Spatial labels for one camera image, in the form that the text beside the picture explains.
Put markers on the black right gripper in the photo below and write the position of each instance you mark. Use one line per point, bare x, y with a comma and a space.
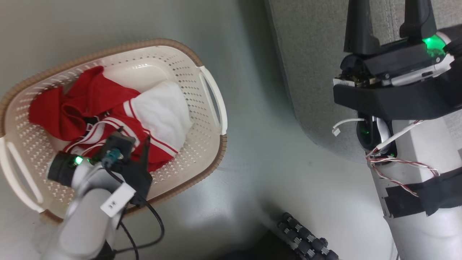
400, 61

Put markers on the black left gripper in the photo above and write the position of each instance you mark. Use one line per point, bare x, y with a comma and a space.
141, 165

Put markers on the red and white garment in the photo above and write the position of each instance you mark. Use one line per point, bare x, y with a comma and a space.
90, 97

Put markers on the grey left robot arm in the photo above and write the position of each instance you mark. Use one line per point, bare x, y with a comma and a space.
86, 224

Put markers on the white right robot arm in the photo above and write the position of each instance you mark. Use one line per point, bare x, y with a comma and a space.
426, 231

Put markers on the grey fabric sofa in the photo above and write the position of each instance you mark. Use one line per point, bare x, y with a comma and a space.
310, 72

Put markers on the white label tag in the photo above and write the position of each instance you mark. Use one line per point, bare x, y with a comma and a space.
117, 199

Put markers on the white plastic laundry basket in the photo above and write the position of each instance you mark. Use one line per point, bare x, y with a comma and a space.
180, 72

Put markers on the black tape band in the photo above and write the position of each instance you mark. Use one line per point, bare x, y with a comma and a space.
415, 196

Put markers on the black roller wheel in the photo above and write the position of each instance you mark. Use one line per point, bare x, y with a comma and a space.
306, 242

